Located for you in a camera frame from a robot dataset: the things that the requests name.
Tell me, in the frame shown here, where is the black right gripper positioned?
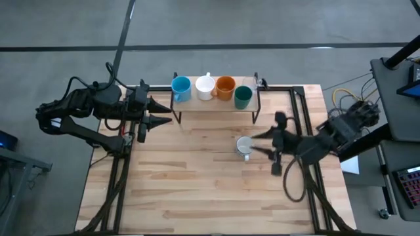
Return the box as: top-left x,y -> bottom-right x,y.
251,111 -> 305,176

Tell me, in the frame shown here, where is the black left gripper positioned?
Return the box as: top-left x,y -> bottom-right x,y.
126,79 -> 173,144

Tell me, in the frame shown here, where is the floral print mug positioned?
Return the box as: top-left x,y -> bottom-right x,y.
235,136 -> 254,162

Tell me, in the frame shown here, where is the blue faceted mug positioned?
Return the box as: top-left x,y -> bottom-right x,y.
171,75 -> 192,103

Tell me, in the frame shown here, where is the green cup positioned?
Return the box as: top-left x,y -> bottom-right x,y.
234,85 -> 253,110

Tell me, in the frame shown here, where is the white mug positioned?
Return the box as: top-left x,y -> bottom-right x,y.
195,71 -> 216,102

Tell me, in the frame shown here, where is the orange faceted mug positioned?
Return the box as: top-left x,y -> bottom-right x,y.
211,75 -> 236,102

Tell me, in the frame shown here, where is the wooden shelf with black legs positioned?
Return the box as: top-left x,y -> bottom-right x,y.
169,71 -> 263,125

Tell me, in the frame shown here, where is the white paper sheet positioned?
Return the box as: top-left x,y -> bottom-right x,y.
339,155 -> 360,174

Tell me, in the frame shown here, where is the black slanted beam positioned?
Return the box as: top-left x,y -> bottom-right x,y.
337,123 -> 393,163

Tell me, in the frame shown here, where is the dark grey low desk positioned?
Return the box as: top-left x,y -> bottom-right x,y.
375,140 -> 420,222

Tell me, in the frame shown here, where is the grey metal stand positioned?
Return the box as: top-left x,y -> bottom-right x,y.
0,147 -> 53,235

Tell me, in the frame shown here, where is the laptop with lit keyboard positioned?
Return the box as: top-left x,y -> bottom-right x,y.
392,165 -> 420,210

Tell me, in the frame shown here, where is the black device with blue light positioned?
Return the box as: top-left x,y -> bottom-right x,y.
0,130 -> 19,151

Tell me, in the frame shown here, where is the tablet with blue screen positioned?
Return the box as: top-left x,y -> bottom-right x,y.
396,62 -> 420,99

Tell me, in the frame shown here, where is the black slanted pole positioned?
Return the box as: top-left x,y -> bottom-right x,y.
383,34 -> 420,69

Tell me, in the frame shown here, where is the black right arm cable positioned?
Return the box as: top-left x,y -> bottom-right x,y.
283,156 -> 308,203

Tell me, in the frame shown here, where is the black aluminium table frame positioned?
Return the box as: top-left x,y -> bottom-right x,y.
75,78 -> 358,235

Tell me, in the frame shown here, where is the yellow cable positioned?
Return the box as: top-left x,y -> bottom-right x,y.
332,87 -> 358,115

